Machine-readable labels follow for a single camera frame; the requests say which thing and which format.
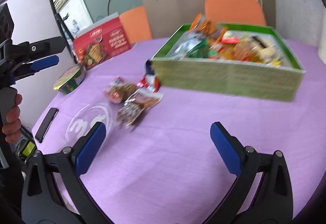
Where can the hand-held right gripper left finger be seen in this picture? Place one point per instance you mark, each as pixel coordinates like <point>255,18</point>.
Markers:
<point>89,149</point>

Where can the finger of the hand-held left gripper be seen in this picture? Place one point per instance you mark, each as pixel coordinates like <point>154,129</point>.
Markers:
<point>45,46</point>
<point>45,62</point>

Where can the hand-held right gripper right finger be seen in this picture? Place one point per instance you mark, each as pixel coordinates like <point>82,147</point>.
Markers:
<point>226,149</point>

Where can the silver brown snack packet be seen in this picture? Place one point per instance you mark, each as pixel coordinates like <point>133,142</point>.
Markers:
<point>128,114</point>

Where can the red brown snack packet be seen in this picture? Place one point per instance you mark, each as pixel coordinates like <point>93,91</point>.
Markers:
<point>119,90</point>

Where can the green and white cardboard box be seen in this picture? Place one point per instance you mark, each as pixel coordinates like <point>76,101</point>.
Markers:
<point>224,79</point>

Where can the brown pastry clear packet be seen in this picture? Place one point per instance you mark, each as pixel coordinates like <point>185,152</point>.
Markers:
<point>146,99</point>

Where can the navy red white packet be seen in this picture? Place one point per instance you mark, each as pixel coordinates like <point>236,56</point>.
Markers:
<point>151,76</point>

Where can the pile of mixed snacks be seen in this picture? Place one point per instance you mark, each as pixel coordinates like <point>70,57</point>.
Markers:
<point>229,48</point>

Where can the person's left hand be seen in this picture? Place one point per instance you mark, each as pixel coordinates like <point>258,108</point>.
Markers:
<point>14,123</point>

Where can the instant noodle bowl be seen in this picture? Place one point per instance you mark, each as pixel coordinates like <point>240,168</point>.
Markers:
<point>70,79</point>

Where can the clear plastic lid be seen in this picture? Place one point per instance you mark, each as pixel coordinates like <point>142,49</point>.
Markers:
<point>76,122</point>

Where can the black phone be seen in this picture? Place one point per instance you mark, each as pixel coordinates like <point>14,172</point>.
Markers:
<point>47,124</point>

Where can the red cracker box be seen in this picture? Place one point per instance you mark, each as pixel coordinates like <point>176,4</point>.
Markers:
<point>101,46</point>

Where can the yellow green small object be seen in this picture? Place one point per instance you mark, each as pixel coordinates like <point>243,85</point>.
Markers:
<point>28,149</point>

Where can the orange chair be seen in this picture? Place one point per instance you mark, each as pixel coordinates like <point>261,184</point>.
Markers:
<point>135,25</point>
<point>234,7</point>

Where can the white board black frame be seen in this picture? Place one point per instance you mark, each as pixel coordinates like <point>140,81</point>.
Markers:
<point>33,15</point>

